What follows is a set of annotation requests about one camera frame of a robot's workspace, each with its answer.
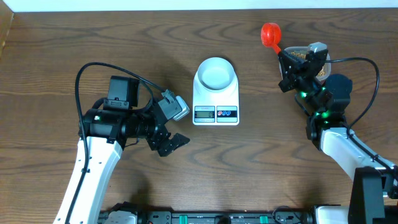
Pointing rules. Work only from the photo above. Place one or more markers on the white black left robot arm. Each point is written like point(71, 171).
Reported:
point(106, 128)

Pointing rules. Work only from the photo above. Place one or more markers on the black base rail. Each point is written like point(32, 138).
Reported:
point(129, 213)

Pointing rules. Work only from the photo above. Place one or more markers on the red plastic measuring scoop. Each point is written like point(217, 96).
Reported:
point(271, 36)

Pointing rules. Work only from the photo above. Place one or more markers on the white digital kitchen scale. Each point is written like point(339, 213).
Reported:
point(215, 108)

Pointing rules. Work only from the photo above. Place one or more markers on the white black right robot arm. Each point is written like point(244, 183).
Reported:
point(373, 176)

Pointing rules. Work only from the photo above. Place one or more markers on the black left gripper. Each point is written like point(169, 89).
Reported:
point(157, 140)

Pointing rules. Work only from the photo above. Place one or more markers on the grey plastic bowl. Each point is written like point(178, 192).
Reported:
point(216, 73)

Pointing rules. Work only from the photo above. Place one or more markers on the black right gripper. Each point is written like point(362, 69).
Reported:
point(288, 80)

